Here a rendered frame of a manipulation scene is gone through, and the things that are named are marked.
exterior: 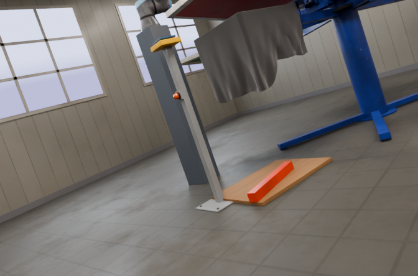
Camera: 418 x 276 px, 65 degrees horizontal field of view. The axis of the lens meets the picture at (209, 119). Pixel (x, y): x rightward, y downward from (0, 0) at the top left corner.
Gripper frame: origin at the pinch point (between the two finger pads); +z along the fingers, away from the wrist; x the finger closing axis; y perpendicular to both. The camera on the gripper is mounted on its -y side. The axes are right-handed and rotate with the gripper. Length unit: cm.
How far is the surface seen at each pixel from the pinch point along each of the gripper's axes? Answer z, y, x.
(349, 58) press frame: 41, 0, -141
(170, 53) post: 30.9, 9.8, 15.4
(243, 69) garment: 47, -11, -16
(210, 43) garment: 26.8, 6.4, -10.7
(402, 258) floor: 121, -96, 18
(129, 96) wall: -4, 362, -103
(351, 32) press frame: 22, -6, -140
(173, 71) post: 41.0, 9.9, 15.1
